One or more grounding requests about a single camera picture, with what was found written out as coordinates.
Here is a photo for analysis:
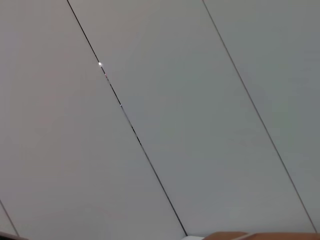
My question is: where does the white plastic packing strap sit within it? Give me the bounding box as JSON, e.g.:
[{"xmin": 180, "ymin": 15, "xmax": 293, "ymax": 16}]
[{"xmin": 236, "ymin": 231, "xmax": 255, "ymax": 240}]

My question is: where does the brown cardboard box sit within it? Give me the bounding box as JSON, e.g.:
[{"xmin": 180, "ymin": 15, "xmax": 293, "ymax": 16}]
[{"xmin": 204, "ymin": 230, "xmax": 320, "ymax": 240}]

